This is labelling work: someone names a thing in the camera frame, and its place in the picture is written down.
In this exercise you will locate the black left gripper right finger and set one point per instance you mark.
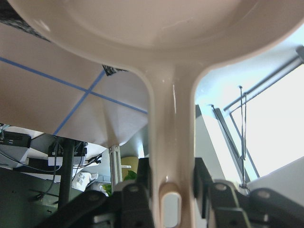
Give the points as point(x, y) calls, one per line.
point(219, 202)

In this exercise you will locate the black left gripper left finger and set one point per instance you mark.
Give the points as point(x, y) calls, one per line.
point(134, 199)

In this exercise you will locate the beige plastic dustpan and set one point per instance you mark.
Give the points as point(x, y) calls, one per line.
point(171, 45)

